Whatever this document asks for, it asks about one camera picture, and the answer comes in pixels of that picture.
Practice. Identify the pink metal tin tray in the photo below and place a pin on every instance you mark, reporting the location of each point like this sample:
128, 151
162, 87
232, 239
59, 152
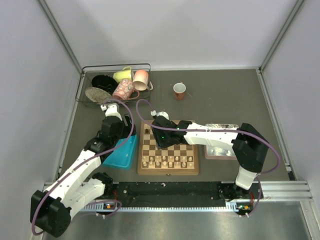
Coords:
217, 153

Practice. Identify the pink floral mug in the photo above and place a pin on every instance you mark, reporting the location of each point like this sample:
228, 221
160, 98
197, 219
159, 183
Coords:
126, 91

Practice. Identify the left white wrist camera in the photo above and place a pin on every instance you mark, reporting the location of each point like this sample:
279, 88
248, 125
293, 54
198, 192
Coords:
111, 110

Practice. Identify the grey speckled plate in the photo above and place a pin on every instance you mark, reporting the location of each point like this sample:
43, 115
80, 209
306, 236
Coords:
98, 96

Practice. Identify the blue plastic tray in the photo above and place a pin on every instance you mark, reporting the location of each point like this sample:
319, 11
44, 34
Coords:
122, 157

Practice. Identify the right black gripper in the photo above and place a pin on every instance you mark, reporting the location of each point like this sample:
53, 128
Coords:
160, 144

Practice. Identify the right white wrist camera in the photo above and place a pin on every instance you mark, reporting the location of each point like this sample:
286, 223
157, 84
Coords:
155, 114

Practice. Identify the wooden chess board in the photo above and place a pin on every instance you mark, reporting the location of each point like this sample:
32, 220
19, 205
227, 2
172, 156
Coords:
147, 147

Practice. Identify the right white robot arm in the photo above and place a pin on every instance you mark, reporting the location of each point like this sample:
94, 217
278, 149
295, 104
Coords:
250, 148

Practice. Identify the pink white mug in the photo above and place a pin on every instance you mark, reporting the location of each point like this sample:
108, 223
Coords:
141, 80

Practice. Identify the white queen chess piece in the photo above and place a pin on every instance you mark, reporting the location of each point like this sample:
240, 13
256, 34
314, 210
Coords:
164, 164

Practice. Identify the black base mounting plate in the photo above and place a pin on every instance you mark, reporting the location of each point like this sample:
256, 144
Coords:
179, 194

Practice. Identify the black ridged bowl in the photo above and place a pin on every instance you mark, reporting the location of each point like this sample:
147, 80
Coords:
105, 83

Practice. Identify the black wire dish rack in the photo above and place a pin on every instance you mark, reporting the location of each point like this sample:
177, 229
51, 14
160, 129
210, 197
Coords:
89, 72

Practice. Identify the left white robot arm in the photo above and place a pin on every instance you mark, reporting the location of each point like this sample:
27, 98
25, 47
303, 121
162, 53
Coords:
53, 209

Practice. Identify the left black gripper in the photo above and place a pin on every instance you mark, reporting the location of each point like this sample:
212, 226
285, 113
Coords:
127, 129

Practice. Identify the yellow mug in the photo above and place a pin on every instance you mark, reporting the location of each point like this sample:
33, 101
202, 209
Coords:
125, 73

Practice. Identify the white slotted cable duct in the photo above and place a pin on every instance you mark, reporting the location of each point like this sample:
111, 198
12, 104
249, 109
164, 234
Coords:
232, 206

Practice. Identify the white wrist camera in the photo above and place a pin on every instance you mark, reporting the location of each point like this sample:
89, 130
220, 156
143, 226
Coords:
111, 110
155, 114

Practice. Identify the brown mug white inside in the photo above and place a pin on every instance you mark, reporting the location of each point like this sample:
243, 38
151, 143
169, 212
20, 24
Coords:
179, 90

